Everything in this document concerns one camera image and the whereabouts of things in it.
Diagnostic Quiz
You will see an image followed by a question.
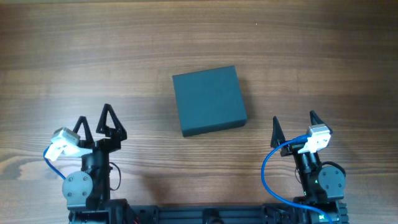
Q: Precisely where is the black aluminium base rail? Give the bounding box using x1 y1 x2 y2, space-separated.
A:
69 202 349 224

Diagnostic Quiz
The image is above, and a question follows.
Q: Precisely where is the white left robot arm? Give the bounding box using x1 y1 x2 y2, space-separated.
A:
62 104 290 224

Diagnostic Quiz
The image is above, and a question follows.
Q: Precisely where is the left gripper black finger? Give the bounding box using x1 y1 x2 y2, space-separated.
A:
95 103 128 142
72 116 95 147

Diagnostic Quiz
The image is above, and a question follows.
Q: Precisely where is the dark green box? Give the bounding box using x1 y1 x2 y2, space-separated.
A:
172 65 248 137

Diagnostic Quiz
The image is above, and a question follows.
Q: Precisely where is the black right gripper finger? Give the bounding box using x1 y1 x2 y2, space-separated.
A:
310 110 333 134
271 116 286 148

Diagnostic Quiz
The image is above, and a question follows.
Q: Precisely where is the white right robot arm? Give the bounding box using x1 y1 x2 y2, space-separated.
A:
271 110 349 223

